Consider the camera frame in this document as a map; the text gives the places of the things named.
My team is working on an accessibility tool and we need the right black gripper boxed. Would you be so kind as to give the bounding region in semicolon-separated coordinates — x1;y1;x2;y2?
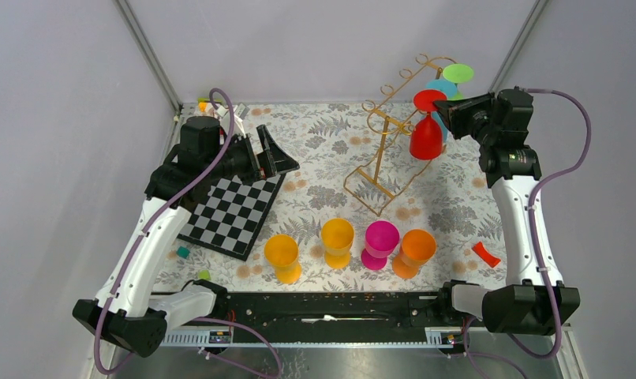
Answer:
432;91;497;146

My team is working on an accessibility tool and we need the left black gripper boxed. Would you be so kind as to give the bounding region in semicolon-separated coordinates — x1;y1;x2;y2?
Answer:
205;125;299;185

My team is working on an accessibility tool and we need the blue plastic wine glass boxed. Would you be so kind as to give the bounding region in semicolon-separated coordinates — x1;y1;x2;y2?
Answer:
425;78;460;143

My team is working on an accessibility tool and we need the green plastic wine glass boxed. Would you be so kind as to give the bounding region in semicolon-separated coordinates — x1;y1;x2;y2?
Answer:
442;63;474;100

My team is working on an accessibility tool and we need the red plastic wine glass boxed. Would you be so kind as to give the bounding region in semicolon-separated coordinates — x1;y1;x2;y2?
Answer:
410;89;447;160

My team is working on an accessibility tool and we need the gold wire glass rack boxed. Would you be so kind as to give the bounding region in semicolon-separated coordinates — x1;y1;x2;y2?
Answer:
343;53;458;216

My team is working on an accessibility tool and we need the orange plastic wine glass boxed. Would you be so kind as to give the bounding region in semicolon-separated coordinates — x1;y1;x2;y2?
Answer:
392;229;437;280

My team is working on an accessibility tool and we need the magenta plastic wine glass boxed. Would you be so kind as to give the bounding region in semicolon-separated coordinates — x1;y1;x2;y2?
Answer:
361;220;400;271

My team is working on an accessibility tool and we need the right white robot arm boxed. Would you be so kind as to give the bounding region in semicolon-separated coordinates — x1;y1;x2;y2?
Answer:
434;88;581;336

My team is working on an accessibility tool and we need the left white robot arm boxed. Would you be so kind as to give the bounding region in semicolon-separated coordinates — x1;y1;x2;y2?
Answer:
72;116;300;358

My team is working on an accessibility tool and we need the yellow plastic wine glass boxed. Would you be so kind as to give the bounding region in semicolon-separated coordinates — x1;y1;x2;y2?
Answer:
264;234;301;284

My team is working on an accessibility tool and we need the amber plastic wine glass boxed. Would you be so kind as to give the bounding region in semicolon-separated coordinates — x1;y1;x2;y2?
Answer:
320;218;355;269

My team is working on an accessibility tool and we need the black white checkerboard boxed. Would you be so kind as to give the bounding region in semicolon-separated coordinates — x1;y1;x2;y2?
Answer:
178;174;286;261

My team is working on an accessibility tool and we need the small colourful toy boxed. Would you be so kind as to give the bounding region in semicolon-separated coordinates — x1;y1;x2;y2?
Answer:
197;98;218;114

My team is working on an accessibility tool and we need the small teal block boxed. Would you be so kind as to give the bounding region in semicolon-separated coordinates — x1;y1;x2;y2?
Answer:
176;246;190;259

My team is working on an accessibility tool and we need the small green block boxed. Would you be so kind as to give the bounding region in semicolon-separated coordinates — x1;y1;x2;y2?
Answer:
197;270;211;280

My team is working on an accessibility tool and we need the floral table mat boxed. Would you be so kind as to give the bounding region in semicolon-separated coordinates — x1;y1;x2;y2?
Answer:
155;103;507;291

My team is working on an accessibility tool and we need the red curved piece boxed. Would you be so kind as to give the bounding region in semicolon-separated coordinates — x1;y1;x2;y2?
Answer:
472;242;501;268

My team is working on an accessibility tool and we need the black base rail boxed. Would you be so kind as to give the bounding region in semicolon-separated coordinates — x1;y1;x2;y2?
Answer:
162;291;469;348

